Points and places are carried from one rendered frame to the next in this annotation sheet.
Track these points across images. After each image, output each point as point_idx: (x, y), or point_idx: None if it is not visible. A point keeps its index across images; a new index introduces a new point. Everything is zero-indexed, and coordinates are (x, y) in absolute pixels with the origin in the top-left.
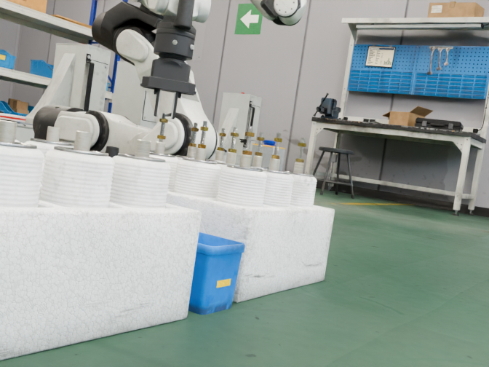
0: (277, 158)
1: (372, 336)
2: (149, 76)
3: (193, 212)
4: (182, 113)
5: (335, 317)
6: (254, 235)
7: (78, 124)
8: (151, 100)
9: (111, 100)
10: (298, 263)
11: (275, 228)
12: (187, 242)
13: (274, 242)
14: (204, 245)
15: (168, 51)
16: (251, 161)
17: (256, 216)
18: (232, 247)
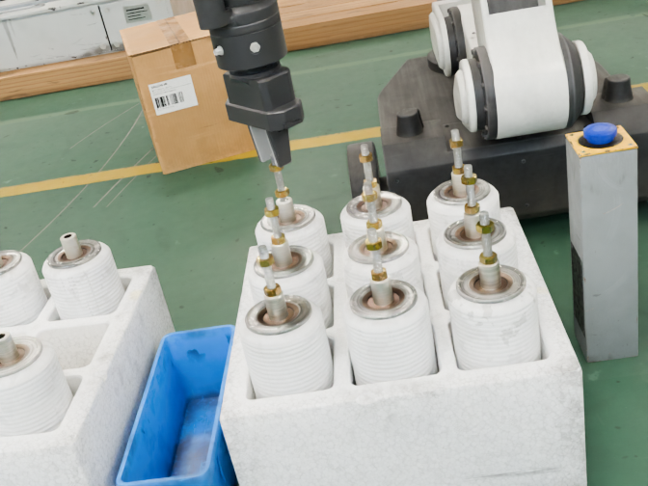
0: (376, 280)
1: None
2: (226, 102)
3: (52, 448)
4: (484, 52)
5: None
6: (251, 450)
7: (434, 35)
8: (472, 9)
9: None
10: (445, 476)
11: (318, 434)
12: (62, 481)
13: (328, 452)
14: (118, 474)
15: (219, 67)
16: (567, 171)
17: (241, 425)
18: (163, 484)
